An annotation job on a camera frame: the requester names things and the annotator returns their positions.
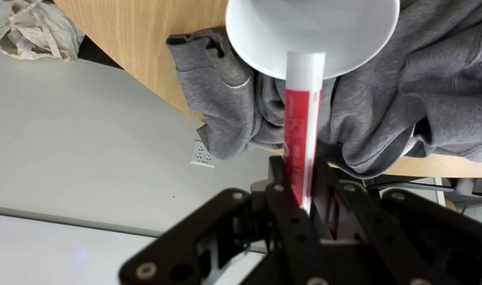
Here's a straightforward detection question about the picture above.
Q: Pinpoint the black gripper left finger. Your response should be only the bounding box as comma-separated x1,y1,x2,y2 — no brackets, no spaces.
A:
119,157,325,285

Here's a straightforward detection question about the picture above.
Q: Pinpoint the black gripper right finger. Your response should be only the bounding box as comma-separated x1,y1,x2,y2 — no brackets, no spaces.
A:
313,158,482,285

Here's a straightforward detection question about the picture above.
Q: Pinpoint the red white marker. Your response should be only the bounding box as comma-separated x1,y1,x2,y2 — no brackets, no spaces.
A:
284,52,325,211

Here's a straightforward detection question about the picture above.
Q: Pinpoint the red mug white inside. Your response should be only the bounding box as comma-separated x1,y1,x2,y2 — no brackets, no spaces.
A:
225,0,400,79

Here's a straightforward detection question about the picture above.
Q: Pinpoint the grey sweatshirt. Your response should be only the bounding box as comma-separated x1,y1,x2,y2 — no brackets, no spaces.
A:
165,0,482,177

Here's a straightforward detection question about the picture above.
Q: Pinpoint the round wooden table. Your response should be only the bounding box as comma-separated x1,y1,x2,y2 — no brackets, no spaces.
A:
53,0,482,180

